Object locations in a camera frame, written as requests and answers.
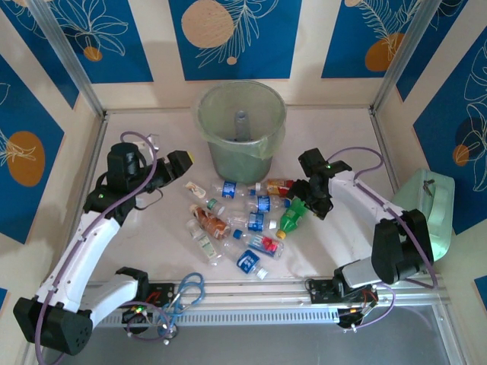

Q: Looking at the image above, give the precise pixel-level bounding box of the small bottle cream label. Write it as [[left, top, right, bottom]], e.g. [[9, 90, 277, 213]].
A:
[[183, 181, 207, 202]]

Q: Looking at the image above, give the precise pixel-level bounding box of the clear bottle green label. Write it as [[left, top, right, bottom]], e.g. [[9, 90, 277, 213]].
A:
[[205, 198, 247, 220]]

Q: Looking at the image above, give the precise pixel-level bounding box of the blue-label bottle blue cap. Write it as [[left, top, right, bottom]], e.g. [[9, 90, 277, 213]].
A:
[[210, 181, 255, 202]]

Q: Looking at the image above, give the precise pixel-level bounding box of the brown tea bottle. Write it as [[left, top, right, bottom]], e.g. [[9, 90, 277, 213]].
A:
[[189, 205, 232, 240]]

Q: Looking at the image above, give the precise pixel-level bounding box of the clear bottle blue cap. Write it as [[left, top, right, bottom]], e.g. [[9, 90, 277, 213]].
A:
[[234, 109, 252, 144]]

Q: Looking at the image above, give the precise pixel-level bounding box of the clear bottle white-green label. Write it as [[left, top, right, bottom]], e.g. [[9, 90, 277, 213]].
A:
[[185, 219, 222, 267]]

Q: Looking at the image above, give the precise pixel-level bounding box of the large blue-label bottle white cap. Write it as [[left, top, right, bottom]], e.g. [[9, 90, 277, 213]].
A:
[[221, 239, 269, 281]]

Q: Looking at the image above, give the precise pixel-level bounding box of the translucent green waste bin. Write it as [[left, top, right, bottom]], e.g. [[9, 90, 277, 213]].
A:
[[193, 80, 287, 183]]

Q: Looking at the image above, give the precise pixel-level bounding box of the bottle with red flower label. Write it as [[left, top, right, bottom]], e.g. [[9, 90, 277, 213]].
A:
[[232, 228, 285, 259]]

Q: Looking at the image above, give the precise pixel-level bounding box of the pale green plastic container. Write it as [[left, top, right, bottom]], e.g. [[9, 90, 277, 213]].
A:
[[391, 168, 457, 263]]

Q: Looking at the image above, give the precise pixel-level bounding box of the grey metal sheet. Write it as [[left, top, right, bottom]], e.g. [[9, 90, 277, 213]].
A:
[[37, 306, 463, 365]]

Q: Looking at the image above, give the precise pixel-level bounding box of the blue stethoscope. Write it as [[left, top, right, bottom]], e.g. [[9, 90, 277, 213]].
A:
[[158, 271, 207, 340]]

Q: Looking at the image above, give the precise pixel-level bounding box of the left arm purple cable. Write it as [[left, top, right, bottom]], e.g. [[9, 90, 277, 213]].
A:
[[33, 131, 170, 365]]

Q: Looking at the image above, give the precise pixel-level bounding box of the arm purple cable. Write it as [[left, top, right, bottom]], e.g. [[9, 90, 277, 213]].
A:
[[329, 147, 438, 332], [33, 131, 170, 365]]

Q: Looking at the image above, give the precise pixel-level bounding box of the aluminium table side rail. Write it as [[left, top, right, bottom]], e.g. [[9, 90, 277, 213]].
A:
[[371, 109, 400, 202], [56, 113, 111, 283]]

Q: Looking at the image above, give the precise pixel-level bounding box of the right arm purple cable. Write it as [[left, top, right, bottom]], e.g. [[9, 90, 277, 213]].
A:
[[329, 147, 438, 332]]

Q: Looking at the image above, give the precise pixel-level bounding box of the wire connector bundle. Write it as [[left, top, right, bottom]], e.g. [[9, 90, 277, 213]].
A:
[[121, 302, 155, 335], [337, 300, 381, 332]]

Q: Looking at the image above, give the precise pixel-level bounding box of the aluminium mounting rail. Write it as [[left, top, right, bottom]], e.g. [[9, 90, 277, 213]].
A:
[[32, 275, 452, 315]]

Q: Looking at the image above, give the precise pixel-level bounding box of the aluminium frame post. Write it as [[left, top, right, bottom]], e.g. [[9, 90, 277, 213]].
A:
[[371, 0, 445, 115], [27, 0, 108, 119]]

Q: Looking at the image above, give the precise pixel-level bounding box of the grey slotted cable duct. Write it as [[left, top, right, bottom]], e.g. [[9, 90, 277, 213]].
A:
[[48, 308, 340, 329]]

